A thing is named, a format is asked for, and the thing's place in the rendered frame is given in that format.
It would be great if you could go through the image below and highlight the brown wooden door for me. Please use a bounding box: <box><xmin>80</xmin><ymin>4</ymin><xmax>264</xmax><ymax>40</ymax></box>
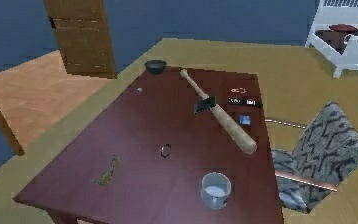
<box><xmin>42</xmin><ymin>0</ymin><xmax>118</xmax><ymax>80</ymax></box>

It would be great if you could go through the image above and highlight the black remote control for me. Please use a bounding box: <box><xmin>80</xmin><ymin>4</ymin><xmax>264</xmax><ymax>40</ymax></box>
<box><xmin>227</xmin><ymin>96</ymin><xmax>264</xmax><ymax>109</ymax></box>

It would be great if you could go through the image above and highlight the grey patterned armchair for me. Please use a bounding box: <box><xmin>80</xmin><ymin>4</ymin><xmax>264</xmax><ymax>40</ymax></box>
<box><xmin>265</xmin><ymin>101</ymin><xmax>358</xmax><ymax>214</ymax></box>

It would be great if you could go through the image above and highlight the clear glass mug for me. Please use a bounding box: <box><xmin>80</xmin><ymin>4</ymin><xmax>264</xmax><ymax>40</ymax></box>
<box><xmin>200</xmin><ymin>171</ymin><xmax>232</xmax><ymax>211</ymax></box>

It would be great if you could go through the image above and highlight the dark red wooden table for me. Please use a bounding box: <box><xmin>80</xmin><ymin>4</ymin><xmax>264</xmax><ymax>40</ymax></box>
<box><xmin>12</xmin><ymin>65</ymin><xmax>285</xmax><ymax>224</ymax></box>

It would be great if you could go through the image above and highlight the dark red round dish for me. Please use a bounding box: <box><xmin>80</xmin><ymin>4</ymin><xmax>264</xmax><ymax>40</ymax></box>
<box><xmin>328</xmin><ymin>23</ymin><xmax>358</xmax><ymax>34</ymax></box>

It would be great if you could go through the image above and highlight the wooden baseball bat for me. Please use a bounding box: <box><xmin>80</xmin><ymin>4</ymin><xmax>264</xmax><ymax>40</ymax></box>
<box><xmin>179</xmin><ymin>68</ymin><xmax>258</xmax><ymax>155</ymax></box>

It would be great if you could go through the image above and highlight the black bowl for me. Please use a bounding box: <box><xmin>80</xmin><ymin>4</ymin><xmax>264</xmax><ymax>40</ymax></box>
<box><xmin>144</xmin><ymin>59</ymin><xmax>168</xmax><ymax>75</ymax></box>

